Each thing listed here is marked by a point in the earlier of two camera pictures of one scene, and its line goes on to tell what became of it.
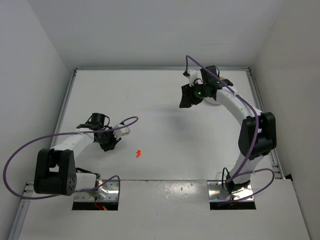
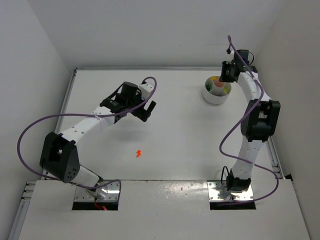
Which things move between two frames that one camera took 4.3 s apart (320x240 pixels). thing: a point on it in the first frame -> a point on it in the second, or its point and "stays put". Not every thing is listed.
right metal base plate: [216, 193] stays put
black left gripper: [109, 143] -> [141, 113]
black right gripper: [188, 95] -> [225, 75]
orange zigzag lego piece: [139, 153] stays put
